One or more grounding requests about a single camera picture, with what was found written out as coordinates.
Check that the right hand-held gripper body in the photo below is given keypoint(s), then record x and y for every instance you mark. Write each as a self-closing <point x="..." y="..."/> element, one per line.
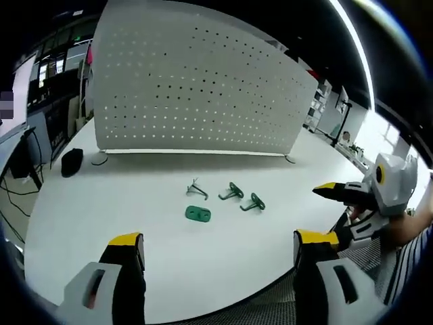
<point x="392" y="189"/>

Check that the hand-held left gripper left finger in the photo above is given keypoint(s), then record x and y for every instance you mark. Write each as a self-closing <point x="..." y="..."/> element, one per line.
<point x="111" y="281"/>

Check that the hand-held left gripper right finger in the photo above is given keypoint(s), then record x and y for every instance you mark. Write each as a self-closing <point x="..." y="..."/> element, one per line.
<point x="324" y="281"/>

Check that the green hook with mounting plate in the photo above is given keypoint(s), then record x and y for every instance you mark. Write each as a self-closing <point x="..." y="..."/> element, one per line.
<point x="255" y="202"/>
<point x="233" y="191"/>

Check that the green mounting plate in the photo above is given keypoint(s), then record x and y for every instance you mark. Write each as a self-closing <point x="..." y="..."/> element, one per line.
<point x="198" y="214"/>

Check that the grey metal hook assembly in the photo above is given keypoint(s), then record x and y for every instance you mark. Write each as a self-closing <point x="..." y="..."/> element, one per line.
<point x="196" y="191"/>

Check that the person's striped shirt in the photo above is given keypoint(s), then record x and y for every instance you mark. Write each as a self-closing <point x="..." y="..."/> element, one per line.
<point x="406" y="267"/>

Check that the black tripod stand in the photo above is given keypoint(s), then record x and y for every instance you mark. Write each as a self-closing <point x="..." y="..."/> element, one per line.
<point x="341" y="125"/>

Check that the white shelf unit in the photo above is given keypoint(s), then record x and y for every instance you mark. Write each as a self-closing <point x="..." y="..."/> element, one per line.
<point x="319" y="105"/>

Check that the black pouch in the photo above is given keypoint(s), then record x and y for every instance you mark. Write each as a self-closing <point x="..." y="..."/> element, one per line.
<point x="71" y="162"/>

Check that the ceiling light strip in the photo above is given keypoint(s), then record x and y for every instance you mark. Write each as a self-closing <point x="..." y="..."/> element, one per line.
<point x="358" y="50"/>

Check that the white perforated pegboard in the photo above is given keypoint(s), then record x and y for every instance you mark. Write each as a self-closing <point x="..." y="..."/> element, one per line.
<point x="203" y="84"/>

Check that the white projection screen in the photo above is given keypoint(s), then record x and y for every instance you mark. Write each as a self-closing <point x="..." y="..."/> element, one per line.
<point x="23" y="91"/>

